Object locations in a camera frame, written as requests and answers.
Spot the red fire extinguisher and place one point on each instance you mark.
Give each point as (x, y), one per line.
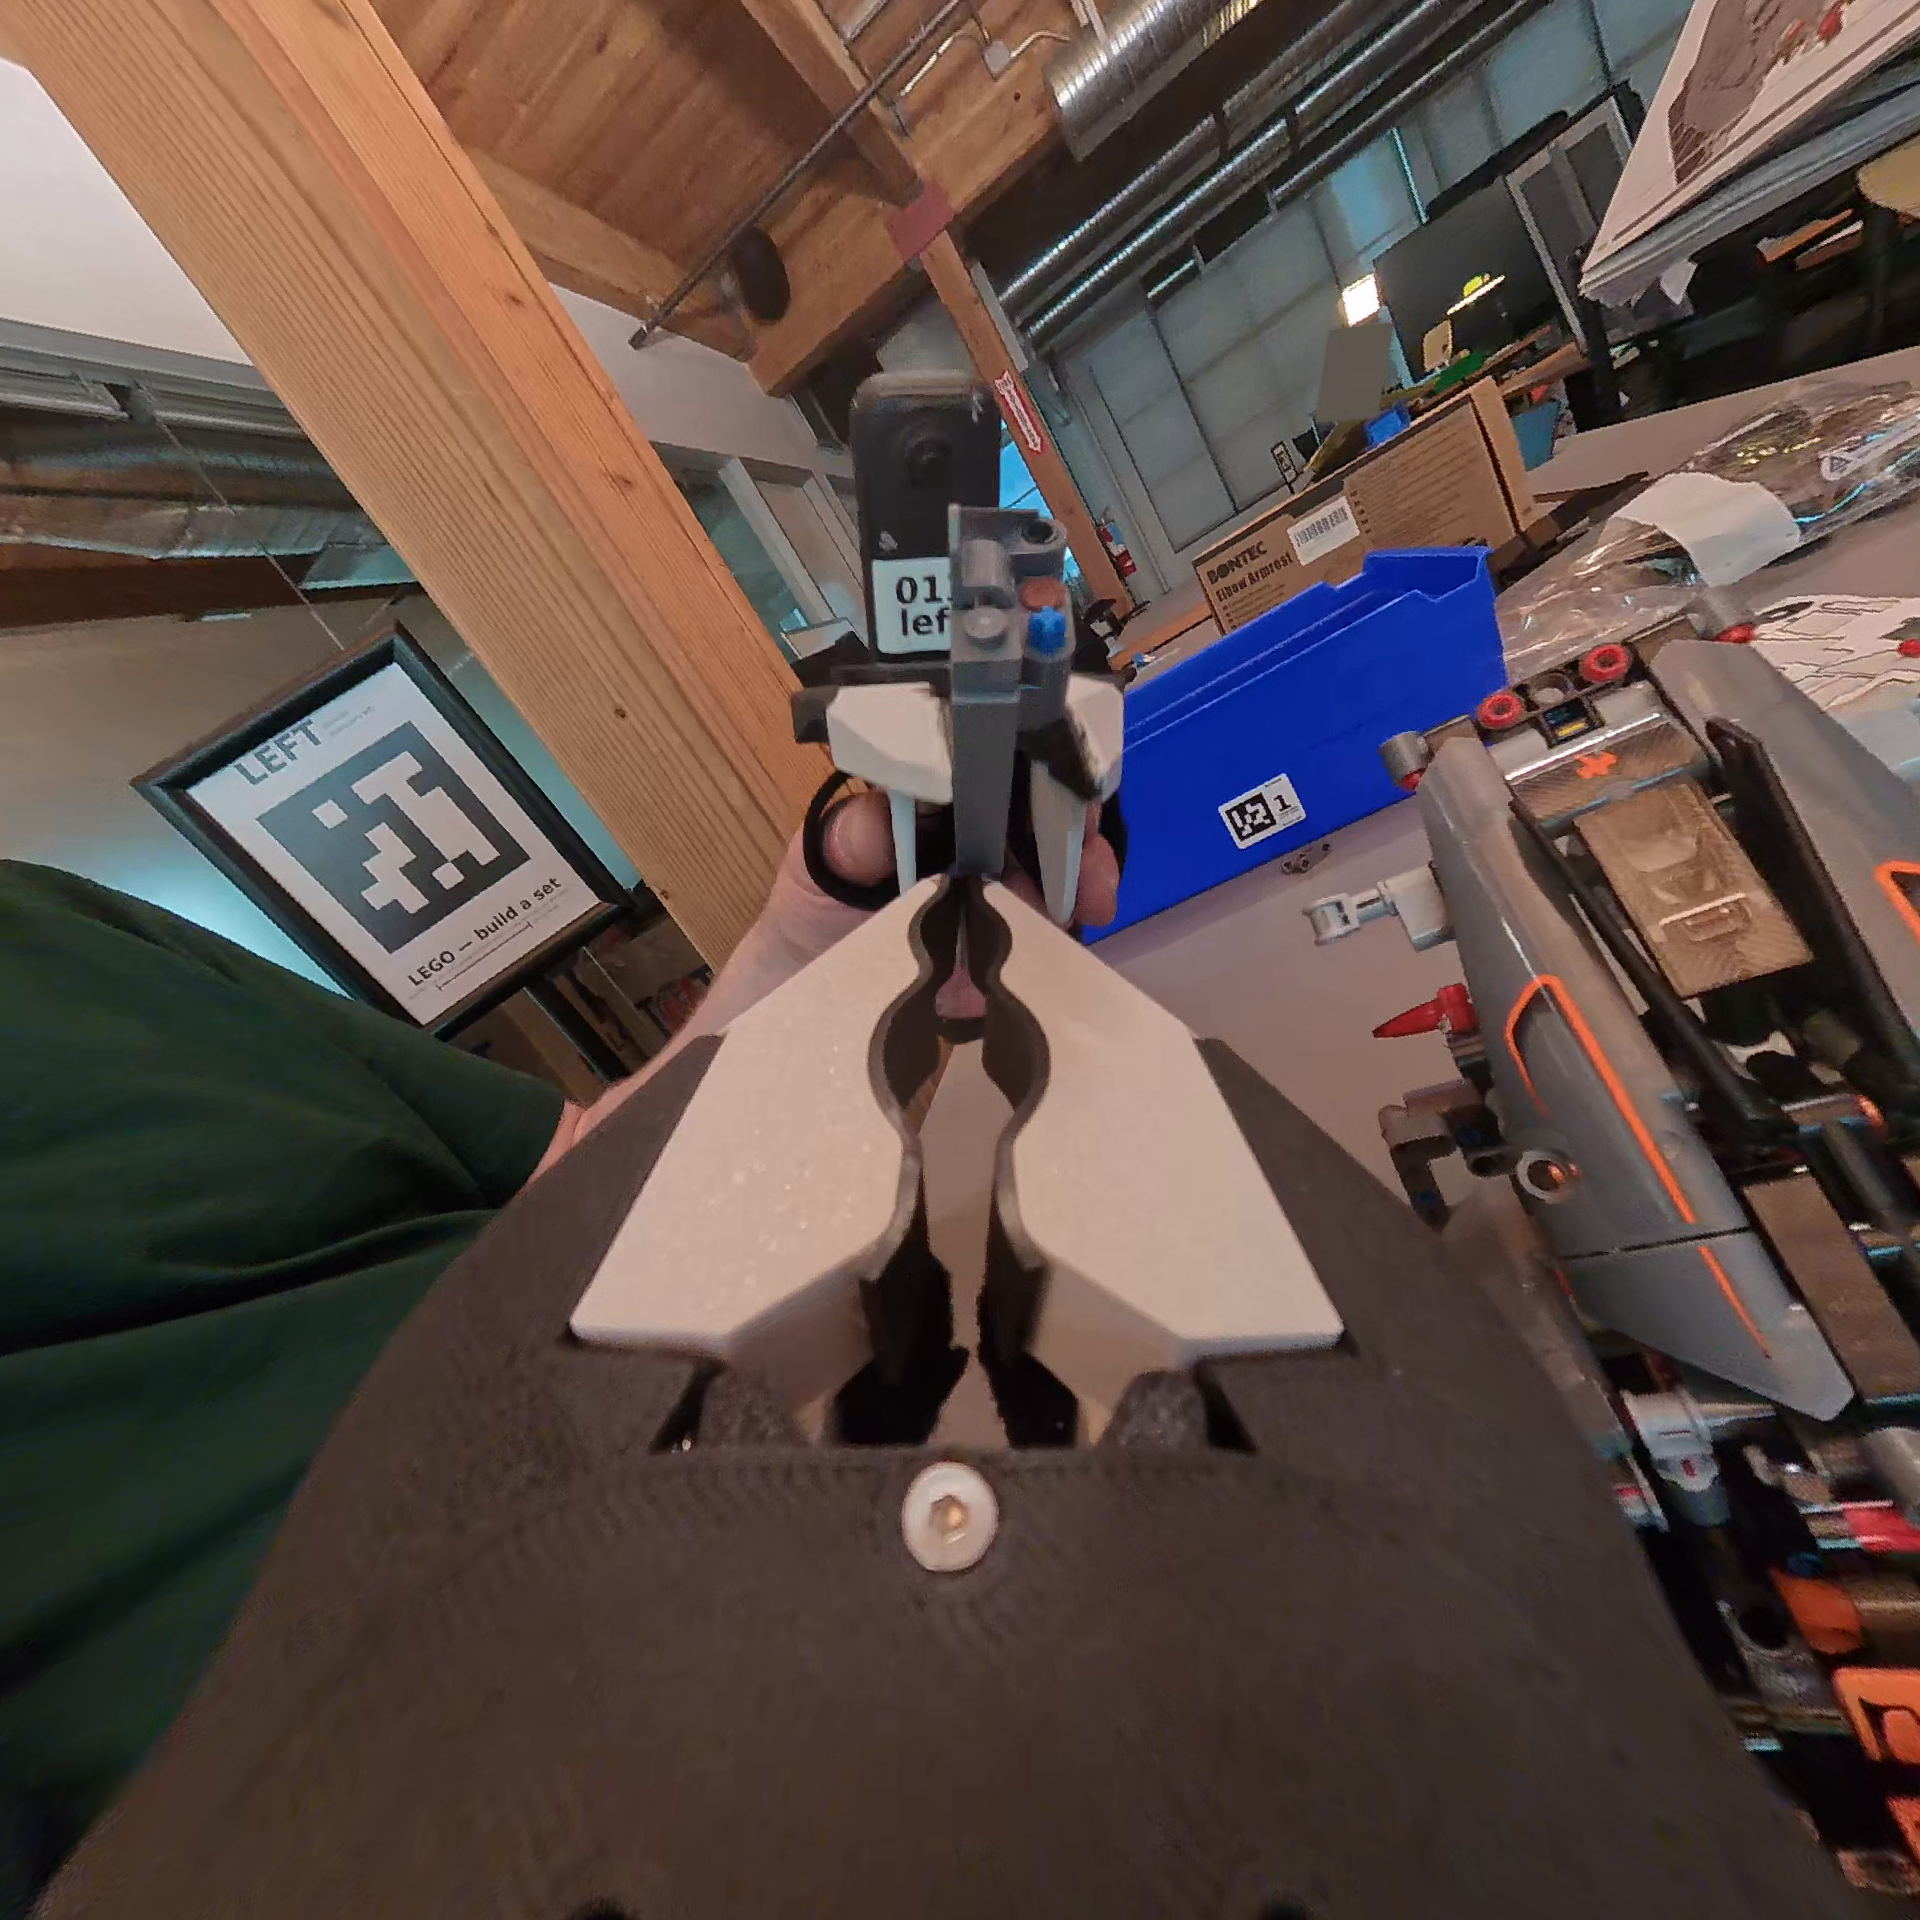
(1118, 547)

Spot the grey lego wing assembly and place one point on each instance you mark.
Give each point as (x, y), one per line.
(983, 722)

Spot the grey lego vehicle model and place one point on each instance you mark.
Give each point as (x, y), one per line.
(1622, 974)

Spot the white sticker sheet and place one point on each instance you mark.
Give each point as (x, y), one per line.
(1844, 646)

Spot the framed white sign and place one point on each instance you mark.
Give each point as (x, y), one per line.
(388, 841)

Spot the cardboard box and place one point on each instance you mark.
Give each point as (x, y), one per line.
(1394, 495)

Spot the blue bin with white label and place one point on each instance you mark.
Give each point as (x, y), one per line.
(1276, 706)

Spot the person's green shirt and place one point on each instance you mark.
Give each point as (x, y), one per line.
(224, 1276)

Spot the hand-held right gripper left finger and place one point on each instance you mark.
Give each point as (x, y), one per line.
(734, 1201)

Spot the silver air duct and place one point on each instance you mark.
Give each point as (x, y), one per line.
(1140, 67)

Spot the clear plastic parts bag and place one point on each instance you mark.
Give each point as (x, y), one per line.
(1711, 524)

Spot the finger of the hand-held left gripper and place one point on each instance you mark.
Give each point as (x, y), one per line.
(1089, 745)
(886, 745)

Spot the instruction booklet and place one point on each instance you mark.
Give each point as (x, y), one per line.
(1755, 119)

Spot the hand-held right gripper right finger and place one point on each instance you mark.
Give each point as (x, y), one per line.
(1185, 1201)

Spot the person's left hand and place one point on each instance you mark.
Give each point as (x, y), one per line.
(787, 916)

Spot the black partition panel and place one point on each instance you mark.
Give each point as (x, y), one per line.
(1499, 271)

